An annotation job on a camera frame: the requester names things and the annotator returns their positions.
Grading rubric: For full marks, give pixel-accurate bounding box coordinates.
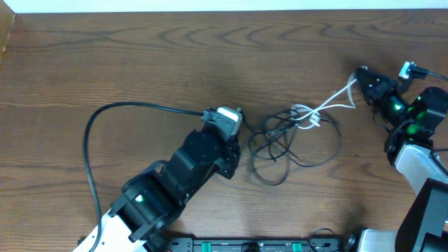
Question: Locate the long black usb cable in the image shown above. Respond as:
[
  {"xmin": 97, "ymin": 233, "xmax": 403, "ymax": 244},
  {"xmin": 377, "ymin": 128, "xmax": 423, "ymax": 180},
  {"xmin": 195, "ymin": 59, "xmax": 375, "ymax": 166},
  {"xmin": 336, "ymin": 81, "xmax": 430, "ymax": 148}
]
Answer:
[{"xmin": 236, "ymin": 107, "xmax": 344, "ymax": 187}]

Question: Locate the white usb cable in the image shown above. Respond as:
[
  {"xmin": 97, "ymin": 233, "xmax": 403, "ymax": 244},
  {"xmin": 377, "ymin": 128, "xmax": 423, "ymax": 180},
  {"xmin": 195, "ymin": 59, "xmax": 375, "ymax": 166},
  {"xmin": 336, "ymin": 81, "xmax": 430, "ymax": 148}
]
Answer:
[{"xmin": 290, "ymin": 65, "xmax": 368, "ymax": 130}]

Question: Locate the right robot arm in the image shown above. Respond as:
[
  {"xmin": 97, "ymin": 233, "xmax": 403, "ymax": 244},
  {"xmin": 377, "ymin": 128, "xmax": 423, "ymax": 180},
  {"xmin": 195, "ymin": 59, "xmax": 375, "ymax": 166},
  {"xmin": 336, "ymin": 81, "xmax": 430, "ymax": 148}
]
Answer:
[{"xmin": 348, "ymin": 62, "xmax": 447, "ymax": 252}]

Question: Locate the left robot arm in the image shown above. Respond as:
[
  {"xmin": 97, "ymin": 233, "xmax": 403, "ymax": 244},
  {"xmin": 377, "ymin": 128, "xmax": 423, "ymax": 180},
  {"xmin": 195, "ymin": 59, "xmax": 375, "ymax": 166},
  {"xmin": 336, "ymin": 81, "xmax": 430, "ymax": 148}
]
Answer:
[{"xmin": 76, "ymin": 129, "xmax": 241, "ymax": 251}]

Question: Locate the right camera black cable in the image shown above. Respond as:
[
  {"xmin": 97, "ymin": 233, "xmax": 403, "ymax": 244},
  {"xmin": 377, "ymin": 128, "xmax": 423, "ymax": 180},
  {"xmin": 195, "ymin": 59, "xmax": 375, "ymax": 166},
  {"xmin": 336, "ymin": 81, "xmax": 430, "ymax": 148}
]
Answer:
[{"xmin": 411, "ymin": 68, "xmax": 448, "ymax": 83}]

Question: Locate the camera black cable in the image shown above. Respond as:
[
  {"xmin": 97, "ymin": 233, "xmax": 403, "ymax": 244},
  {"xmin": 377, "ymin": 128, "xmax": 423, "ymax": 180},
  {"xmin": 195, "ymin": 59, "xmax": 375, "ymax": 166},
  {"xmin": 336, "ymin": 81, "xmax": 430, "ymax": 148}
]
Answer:
[
  {"xmin": 83, "ymin": 101, "xmax": 206, "ymax": 252},
  {"xmin": 411, "ymin": 68, "xmax": 448, "ymax": 83}
]

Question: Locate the left camera black cable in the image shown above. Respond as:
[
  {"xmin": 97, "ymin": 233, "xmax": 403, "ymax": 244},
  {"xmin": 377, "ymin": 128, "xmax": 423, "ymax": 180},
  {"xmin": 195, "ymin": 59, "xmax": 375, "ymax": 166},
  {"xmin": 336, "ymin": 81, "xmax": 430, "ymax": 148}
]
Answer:
[{"xmin": 83, "ymin": 101, "xmax": 206, "ymax": 252}]

